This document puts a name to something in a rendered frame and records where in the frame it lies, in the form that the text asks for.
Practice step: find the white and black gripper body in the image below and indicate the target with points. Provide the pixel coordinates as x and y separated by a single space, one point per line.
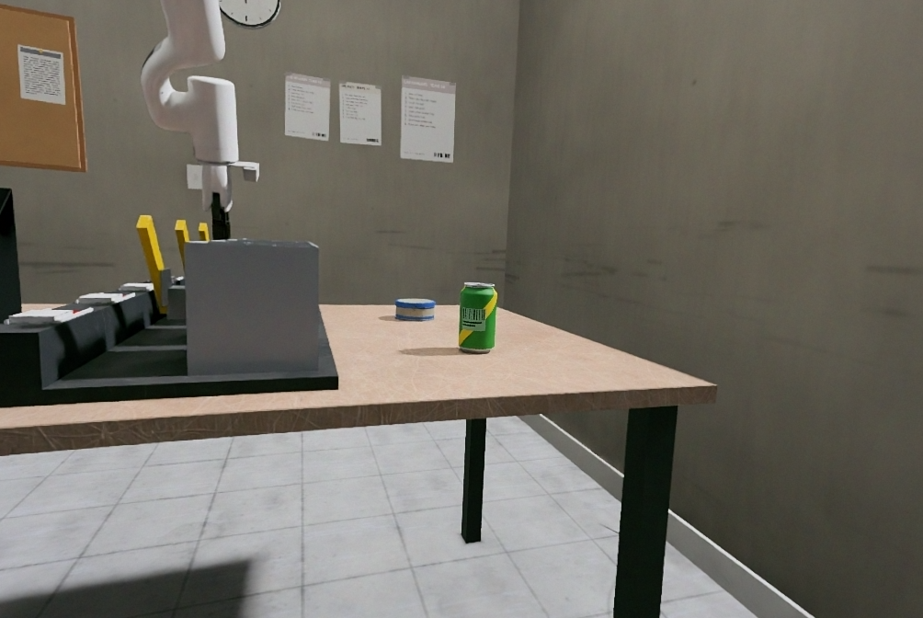
216 178

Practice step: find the green drink can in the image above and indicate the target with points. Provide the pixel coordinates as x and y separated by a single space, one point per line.
477 326

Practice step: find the round tin with blue-rimmed lid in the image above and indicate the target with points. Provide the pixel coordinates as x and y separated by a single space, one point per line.
417 310

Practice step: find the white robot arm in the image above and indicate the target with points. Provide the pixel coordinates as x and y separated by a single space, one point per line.
207 110

